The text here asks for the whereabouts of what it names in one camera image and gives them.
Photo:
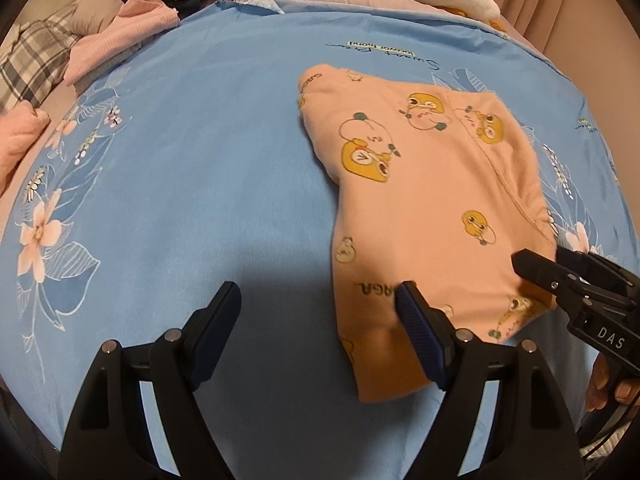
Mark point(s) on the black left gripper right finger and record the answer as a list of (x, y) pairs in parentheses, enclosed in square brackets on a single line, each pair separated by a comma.
[(430, 333)]

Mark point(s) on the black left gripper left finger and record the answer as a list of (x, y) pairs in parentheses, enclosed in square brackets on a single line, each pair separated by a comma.
[(207, 332)]

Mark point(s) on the peach cartoon print garment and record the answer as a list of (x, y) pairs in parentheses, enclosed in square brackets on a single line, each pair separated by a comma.
[(435, 186)]

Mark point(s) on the person's right hand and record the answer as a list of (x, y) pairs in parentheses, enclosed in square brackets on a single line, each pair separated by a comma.
[(601, 385)]

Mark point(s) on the blue floral bed sheet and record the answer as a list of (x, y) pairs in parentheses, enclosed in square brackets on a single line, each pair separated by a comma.
[(189, 165)]

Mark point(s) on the salmon pink folded towel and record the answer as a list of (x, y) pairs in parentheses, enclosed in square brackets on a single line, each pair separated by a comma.
[(19, 129)]

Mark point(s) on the pink curtain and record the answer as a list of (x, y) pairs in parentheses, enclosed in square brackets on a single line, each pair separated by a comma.
[(593, 43)]

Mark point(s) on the plaid grey white fabric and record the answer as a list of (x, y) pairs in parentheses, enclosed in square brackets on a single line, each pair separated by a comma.
[(36, 61)]

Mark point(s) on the pink folded knit garment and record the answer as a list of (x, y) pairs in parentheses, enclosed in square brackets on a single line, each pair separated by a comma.
[(137, 20)]

